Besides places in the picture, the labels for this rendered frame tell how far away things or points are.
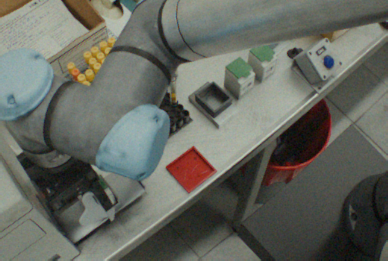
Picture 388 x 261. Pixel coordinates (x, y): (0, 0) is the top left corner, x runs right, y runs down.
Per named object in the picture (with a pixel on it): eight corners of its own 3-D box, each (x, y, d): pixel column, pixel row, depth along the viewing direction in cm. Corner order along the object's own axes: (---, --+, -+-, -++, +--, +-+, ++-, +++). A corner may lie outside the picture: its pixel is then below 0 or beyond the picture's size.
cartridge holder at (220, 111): (219, 128, 88) (220, 119, 85) (188, 99, 92) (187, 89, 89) (239, 112, 90) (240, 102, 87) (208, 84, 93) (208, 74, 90)
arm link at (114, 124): (183, 66, 43) (86, 39, 45) (136, 169, 38) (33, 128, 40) (186, 107, 50) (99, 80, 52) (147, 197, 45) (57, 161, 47)
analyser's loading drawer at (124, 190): (59, 257, 73) (50, 250, 68) (40, 229, 75) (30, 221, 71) (148, 192, 79) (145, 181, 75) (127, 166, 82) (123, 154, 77)
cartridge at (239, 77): (239, 100, 92) (241, 81, 86) (223, 85, 93) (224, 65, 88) (252, 89, 93) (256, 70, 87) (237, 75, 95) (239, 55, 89)
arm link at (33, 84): (28, 117, 38) (-40, 92, 40) (59, 168, 48) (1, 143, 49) (67, 53, 42) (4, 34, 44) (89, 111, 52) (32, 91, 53)
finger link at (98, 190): (95, 202, 68) (70, 164, 62) (104, 195, 68) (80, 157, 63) (109, 218, 64) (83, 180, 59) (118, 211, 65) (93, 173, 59)
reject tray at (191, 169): (189, 193, 81) (189, 192, 81) (165, 168, 84) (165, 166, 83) (217, 172, 84) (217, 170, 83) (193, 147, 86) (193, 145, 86)
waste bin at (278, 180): (255, 235, 164) (274, 195, 126) (194, 170, 179) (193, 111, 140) (322, 175, 177) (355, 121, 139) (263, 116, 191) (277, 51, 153)
